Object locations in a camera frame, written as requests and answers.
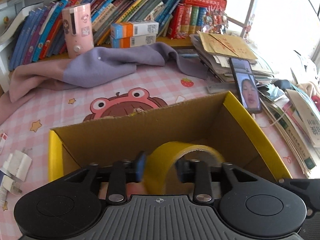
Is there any pink cartoon bottle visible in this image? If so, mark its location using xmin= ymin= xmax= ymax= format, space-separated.
xmin=62 ymin=3 xmax=95 ymax=58

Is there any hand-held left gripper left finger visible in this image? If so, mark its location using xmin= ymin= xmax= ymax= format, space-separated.
xmin=64 ymin=151 xmax=147 ymax=205

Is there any row of leaning books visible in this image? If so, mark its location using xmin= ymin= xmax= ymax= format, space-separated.
xmin=9 ymin=0 xmax=184 ymax=72

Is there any black smartphone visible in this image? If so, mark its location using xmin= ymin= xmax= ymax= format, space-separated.
xmin=229 ymin=57 xmax=262 ymax=114

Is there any stack of flat books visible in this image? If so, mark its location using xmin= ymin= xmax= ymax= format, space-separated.
xmin=260 ymin=80 xmax=320 ymax=178

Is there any yellow tape roll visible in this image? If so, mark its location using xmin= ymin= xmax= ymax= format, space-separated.
xmin=144 ymin=141 xmax=227 ymax=195

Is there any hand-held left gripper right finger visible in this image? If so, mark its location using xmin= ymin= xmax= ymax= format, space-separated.
xmin=176 ymin=159 xmax=255 ymax=205

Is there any pink and purple cloth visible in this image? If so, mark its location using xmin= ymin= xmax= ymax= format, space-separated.
xmin=9 ymin=42 xmax=209 ymax=103

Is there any orange and white carton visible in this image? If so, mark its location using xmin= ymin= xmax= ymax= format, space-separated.
xmin=110 ymin=35 xmax=157 ymax=48
xmin=111 ymin=21 xmax=159 ymax=39

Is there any white bookshelf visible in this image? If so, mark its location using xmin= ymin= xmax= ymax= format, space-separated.
xmin=0 ymin=0 xmax=260 ymax=93

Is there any white and red packet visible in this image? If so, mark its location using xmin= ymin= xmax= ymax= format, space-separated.
xmin=0 ymin=132 xmax=8 ymax=155

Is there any stack of loose papers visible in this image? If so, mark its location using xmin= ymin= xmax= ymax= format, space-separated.
xmin=190 ymin=34 xmax=280 ymax=83

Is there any brown paper envelope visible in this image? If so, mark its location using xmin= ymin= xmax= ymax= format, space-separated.
xmin=199 ymin=32 xmax=258 ymax=60

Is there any row of red books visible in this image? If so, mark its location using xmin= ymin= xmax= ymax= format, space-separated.
xmin=167 ymin=5 xmax=208 ymax=40

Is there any yellow cardboard box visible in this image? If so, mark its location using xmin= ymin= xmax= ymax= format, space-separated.
xmin=48 ymin=91 xmax=293 ymax=183

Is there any thick red dictionary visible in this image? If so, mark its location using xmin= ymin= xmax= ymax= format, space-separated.
xmin=184 ymin=0 xmax=227 ymax=12

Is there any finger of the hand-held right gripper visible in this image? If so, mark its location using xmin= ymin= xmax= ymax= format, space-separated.
xmin=276 ymin=177 xmax=316 ymax=218

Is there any colourful acrylic figure stand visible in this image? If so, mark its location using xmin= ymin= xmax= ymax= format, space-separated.
xmin=201 ymin=4 xmax=229 ymax=34

